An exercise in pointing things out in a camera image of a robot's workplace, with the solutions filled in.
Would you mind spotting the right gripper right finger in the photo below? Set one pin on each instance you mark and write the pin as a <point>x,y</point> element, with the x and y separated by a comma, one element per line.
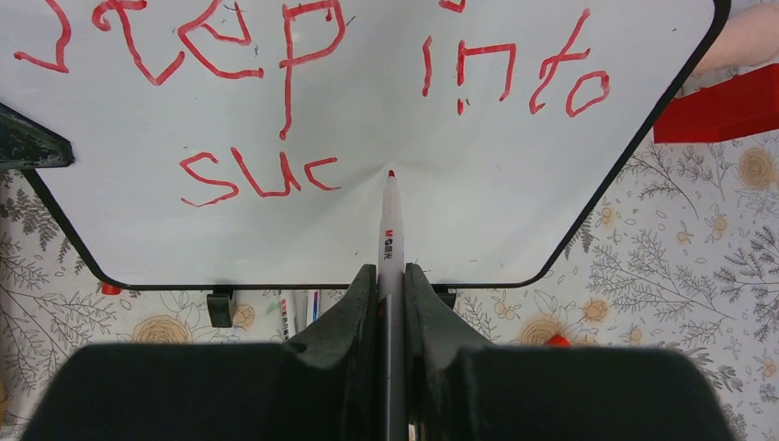
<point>462,386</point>

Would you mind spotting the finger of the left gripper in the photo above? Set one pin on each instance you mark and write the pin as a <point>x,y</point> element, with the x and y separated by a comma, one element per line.
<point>25,144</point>

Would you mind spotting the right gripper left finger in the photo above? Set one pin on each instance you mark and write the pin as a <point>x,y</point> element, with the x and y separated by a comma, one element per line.
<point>319,385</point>

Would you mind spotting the red capped whiteboard marker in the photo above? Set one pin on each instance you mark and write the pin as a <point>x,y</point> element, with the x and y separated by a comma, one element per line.
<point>392,416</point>

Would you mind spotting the red marker cap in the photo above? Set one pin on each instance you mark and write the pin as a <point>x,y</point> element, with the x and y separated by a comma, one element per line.
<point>109,290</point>

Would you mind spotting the white whiteboard black frame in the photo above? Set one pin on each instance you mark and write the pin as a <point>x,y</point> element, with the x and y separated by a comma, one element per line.
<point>640,52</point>

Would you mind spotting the black capped marker by board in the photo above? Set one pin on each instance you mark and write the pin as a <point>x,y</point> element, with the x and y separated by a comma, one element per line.
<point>314,306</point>

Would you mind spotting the green capped marker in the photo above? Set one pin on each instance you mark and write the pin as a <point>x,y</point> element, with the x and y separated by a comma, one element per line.
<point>288,311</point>

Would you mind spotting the small red cube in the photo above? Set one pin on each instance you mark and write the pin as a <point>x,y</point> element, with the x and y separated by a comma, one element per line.
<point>558,340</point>

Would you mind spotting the red square block with hole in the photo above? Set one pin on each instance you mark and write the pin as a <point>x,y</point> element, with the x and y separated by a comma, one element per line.
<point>744,105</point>

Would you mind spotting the pink toy microphone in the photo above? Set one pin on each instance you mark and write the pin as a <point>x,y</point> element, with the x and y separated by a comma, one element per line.
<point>748,39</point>

